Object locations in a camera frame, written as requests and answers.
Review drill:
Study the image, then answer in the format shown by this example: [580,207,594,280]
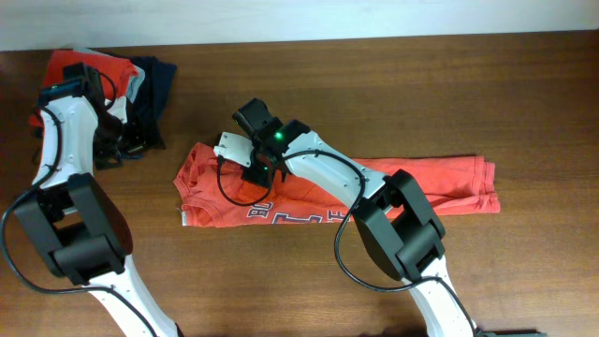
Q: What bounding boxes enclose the orange-red t-shirt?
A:
[174,143,501,228]

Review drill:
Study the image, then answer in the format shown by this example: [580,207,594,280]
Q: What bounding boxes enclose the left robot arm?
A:
[4,62,182,336]

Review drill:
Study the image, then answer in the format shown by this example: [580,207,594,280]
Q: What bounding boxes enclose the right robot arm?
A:
[221,98,486,337]

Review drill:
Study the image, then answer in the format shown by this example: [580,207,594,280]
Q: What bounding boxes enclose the folded grey shirt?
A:
[73,47,145,103]

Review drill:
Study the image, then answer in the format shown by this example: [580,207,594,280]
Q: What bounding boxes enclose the folded red-orange shirt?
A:
[42,50,137,103]

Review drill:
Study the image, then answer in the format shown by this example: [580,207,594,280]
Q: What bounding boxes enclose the folded dark navy garment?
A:
[100,56,177,152]

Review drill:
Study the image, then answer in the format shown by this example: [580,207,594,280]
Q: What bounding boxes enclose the right black cable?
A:
[215,149,481,337]

